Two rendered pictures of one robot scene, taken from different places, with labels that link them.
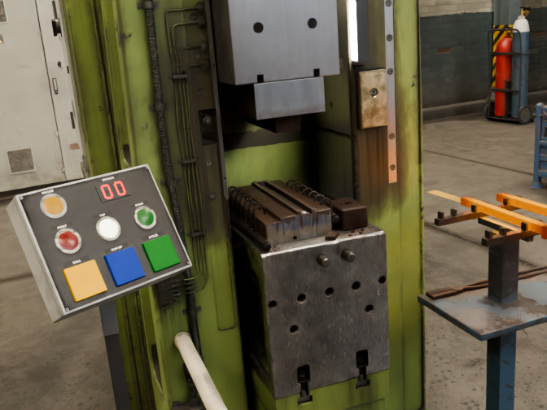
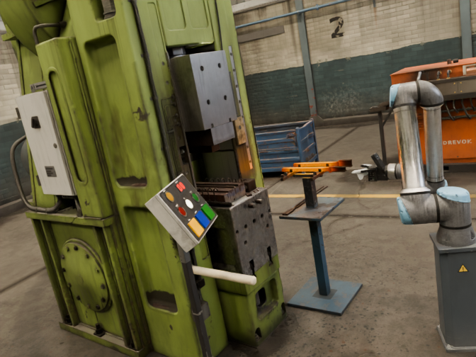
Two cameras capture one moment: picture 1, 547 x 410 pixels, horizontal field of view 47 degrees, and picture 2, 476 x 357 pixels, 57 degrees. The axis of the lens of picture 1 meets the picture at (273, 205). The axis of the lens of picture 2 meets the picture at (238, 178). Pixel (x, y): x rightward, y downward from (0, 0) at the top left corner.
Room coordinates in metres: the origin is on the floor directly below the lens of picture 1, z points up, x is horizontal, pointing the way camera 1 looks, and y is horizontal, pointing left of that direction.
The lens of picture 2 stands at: (-0.40, 1.21, 1.65)
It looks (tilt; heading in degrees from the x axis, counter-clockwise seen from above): 14 degrees down; 328
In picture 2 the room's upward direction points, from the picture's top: 11 degrees counter-clockwise
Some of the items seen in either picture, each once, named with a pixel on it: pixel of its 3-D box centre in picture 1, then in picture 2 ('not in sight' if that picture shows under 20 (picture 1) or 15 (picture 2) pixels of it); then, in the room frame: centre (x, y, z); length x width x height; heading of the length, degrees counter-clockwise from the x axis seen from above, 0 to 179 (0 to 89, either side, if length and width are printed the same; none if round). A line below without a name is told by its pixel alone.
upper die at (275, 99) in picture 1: (264, 92); (196, 134); (1.91, 0.00, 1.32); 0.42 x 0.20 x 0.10; 19
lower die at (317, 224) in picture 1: (273, 208); (207, 192); (1.91, 0.00, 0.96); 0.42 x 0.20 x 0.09; 19
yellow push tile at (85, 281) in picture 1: (84, 281); (195, 227); (1.29, 0.42, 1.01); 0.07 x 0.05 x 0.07; 134
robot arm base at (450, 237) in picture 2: not in sight; (455, 230); (0.81, -0.79, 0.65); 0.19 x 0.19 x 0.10
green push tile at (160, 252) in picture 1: (160, 253); (207, 212); (1.43, 0.28, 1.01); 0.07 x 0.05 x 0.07; 134
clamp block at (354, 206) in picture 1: (347, 213); (244, 185); (1.82, -0.22, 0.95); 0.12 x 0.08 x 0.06; 19
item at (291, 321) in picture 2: not in sight; (268, 336); (1.66, -0.08, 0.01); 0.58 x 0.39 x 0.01; 109
